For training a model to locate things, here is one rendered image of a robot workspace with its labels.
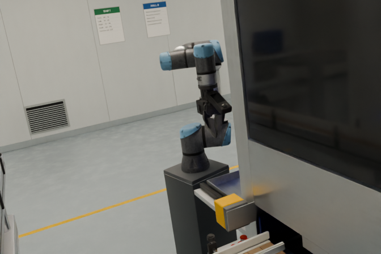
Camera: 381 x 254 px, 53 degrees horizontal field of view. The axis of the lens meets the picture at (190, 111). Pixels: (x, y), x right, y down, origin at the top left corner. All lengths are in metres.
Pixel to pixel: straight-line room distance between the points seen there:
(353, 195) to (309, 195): 0.13
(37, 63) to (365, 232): 5.65
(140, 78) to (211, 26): 1.60
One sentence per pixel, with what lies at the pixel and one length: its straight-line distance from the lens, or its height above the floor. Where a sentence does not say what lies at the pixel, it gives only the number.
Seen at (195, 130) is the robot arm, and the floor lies 1.01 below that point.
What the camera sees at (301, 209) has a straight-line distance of 0.95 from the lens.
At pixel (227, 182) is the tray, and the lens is 1.58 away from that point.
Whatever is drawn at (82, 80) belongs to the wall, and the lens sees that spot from 6.22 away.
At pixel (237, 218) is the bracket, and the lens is 1.11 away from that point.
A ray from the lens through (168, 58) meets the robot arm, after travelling 1.52.
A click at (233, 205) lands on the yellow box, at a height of 1.03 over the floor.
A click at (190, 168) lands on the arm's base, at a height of 0.82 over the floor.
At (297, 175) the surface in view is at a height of 1.17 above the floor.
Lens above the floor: 1.55
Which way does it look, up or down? 14 degrees down
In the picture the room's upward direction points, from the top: 8 degrees counter-clockwise
